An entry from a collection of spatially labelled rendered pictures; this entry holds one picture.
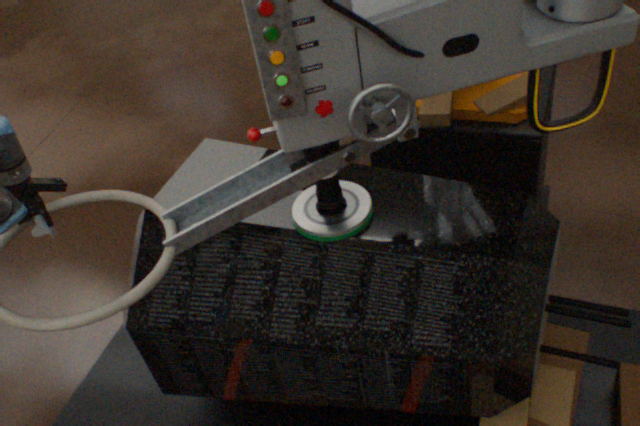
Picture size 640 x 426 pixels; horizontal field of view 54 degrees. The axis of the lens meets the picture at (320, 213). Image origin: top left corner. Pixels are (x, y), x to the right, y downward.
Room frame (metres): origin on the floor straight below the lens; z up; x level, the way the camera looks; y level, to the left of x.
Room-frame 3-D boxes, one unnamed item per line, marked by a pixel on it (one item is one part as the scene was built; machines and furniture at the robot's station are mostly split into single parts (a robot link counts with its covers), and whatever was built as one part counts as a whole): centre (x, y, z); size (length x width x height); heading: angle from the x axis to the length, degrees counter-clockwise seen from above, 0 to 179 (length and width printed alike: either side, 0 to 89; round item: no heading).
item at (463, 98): (2.00, -0.62, 0.76); 0.49 x 0.49 x 0.05; 62
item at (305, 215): (1.28, -0.03, 0.89); 0.21 x 0.21 x 0.01
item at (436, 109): (1.80, -0.46, 0.81); 0.20 x 0.10 x 0.05; 160
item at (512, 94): (1.77, -0.69, 0.80); 0.20 x 0.10 x 0.05; 102
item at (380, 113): (1.18, -0.16, 1.24); 0.15 x 0.10 x 0.15; 96
